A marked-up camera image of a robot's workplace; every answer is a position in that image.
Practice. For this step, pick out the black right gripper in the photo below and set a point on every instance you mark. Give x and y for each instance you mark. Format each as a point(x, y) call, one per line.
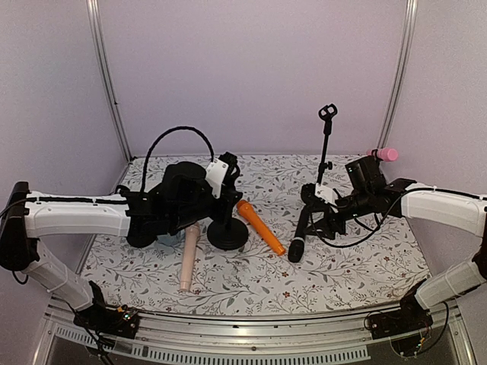
point(316, 207)

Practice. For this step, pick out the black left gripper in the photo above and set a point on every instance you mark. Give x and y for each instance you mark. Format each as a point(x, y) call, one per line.
point(231, 191)

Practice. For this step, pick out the orange microphone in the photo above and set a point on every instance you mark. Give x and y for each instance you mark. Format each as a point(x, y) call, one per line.
point(245, 210)

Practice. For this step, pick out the black microphone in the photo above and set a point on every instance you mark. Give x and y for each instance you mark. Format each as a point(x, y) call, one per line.
point(296, 248)

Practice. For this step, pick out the pink microphone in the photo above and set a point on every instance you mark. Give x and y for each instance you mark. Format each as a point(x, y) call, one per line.
point(384, 154)

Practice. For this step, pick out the tall black mic stand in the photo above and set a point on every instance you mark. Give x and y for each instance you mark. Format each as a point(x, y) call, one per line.
point(326, 114)

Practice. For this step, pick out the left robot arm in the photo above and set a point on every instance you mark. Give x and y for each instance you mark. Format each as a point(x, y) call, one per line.
point(187, 194)

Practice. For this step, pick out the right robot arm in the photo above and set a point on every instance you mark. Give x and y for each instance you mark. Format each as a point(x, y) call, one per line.
point(372, 194)

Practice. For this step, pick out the far left black stand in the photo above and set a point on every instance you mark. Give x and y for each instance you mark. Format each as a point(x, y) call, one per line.
point(140, 238)

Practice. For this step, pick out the beige microphone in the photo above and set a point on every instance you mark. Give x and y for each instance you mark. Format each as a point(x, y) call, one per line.
point(192, 234)

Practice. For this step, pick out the light blue mug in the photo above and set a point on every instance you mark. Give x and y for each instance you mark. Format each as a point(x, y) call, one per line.
point(168, 240)

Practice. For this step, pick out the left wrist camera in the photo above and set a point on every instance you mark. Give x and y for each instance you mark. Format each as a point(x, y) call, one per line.
point(219, 169)

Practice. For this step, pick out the aluminium front rail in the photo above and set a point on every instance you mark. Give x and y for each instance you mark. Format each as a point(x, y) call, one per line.
point(343, 337)

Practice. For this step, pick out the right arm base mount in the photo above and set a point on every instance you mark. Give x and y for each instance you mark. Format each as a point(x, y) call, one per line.
point(409, 317)

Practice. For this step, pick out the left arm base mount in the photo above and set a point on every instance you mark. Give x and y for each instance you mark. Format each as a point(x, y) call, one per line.
point(121, 322)

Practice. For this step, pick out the right aluminium frame post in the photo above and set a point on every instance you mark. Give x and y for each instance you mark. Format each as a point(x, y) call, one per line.
point(400, 72)

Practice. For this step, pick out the aluminium frame post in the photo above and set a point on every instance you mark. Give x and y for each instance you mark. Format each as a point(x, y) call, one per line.
point(400, 72)
point(94, 19)

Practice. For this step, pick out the left aluminium frame post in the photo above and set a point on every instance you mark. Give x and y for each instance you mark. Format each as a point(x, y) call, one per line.
point(94, 19)

